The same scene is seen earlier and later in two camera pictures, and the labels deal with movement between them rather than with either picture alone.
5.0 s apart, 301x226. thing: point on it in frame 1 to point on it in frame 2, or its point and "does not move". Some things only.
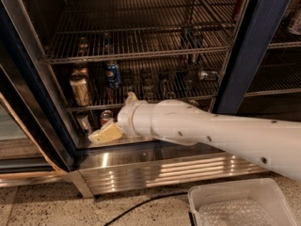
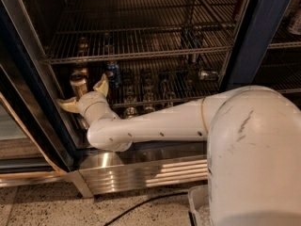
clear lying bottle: (208, 74) does not move
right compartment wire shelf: (279, 70) does not move
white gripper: (126, 116) to (87, 102)
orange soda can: (80, 87) does not move
